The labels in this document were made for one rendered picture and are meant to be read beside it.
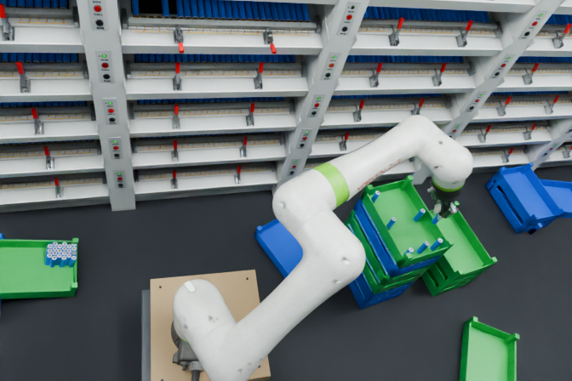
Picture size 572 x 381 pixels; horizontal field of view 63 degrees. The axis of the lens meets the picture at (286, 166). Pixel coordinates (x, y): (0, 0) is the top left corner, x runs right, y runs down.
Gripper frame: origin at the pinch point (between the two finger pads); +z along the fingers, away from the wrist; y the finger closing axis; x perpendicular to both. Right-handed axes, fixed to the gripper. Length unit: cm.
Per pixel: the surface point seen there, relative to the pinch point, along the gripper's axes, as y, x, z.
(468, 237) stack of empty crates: 0, 19, 52
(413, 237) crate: 0.4, -9.7, 13.7
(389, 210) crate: -12.3, -12.5, 12.4
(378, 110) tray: -51, 3, 7
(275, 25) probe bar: -58, -26, -50
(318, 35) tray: -56, -14, -42
